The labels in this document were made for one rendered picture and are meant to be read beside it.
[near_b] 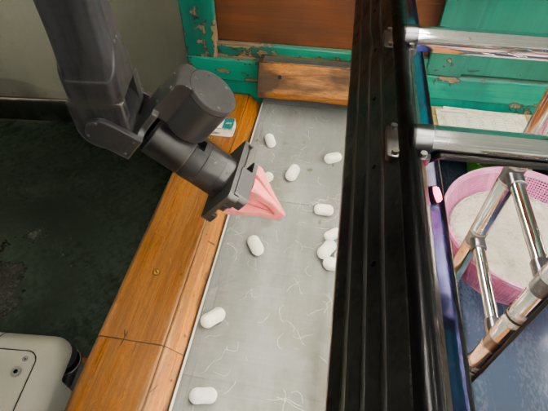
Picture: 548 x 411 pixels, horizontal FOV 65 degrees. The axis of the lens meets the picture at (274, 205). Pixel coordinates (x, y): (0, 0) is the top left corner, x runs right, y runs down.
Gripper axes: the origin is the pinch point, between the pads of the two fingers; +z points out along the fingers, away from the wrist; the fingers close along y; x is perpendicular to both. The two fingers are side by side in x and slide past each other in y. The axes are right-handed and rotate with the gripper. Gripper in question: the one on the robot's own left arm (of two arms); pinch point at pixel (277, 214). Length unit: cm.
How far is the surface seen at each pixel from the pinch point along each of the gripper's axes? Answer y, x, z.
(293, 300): -6.3, 7.0, 10.1
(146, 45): 120, 82, -28
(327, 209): 10.8, 3.4, 11.7
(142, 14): 120, 71, -36
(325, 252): 1.8, 3.0, 12.0
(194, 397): -22.3, 11.9, 1.1
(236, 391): -20.3, 10.4, 5.8
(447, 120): 36.4, -11.9, 27.2
